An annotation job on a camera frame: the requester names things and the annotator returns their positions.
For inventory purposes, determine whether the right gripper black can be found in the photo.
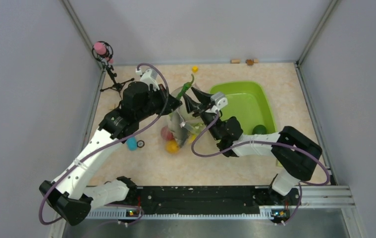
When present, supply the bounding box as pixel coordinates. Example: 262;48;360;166
182;87;222;140

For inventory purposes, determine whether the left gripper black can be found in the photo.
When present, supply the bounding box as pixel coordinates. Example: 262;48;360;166
136;83;182;121

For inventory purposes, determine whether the green toy chili pepper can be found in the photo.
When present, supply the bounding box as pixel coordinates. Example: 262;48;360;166
175;73;195;100

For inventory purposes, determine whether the toy celery stalk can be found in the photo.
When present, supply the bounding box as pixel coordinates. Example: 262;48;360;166
187;119;206;135

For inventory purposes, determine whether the clear zip top bag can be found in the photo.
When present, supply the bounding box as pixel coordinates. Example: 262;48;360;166
160;97;206;154

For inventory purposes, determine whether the red toy apple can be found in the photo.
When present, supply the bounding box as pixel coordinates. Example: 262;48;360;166
161;126;174;141

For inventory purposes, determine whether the green plastic bin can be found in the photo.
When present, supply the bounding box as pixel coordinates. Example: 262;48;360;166
210;81;277;135

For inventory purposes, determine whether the orange toy mango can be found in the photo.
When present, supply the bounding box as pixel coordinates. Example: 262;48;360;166
165;140;180;154

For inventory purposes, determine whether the dark green toy avocado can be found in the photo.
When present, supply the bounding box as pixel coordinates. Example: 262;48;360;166
252;124;268;134

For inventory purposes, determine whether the grey toy fish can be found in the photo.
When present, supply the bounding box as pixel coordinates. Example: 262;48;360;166
167;112;189;148

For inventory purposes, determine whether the yellow toy banana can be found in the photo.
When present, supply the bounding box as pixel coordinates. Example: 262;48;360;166
187;134;198;144

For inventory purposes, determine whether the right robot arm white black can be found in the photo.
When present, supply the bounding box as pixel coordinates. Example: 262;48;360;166
183;88;324;205

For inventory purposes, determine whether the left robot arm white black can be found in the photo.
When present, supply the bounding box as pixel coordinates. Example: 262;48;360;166
38;63;181;226

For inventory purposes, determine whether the blue cylinder toy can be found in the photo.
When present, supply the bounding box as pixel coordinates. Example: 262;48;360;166
126;137;138;151

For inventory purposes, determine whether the pink microphone on tripod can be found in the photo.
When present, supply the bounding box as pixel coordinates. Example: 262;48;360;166
91;41;135;96

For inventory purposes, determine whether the brown small object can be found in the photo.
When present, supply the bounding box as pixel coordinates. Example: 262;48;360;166
245;59;255;66

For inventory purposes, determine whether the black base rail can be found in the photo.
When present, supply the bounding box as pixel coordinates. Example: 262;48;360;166
112;185;301;224

